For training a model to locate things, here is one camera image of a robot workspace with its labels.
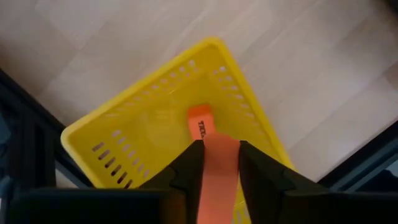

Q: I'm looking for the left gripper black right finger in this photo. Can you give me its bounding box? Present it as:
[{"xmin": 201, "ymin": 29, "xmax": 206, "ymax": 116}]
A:
[{"xmin": 239, "ymin": 140, "xmax": 398, "ymax": 224}]

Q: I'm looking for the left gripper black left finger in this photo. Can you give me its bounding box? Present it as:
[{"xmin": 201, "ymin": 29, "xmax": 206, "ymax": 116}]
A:
[{"xmin": 9, "ymin": 139, "xmax": 205, "ymax": 224}]

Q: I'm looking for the black metal frame rail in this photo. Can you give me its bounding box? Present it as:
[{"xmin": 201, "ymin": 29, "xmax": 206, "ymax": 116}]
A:
[
  {"xmin": 317, "ymin": 121, "xmax": 398, "ymax": 192},
  {"xmin": 0, "ymin": 68, "xmax": 94, "ymax": 189}
]

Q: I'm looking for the yellow slotted plastic basket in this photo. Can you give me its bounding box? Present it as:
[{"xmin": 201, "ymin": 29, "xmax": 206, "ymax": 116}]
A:
[{"xmin": 60, "ymin": 36, "xmax": 296, "ymax": 224}]

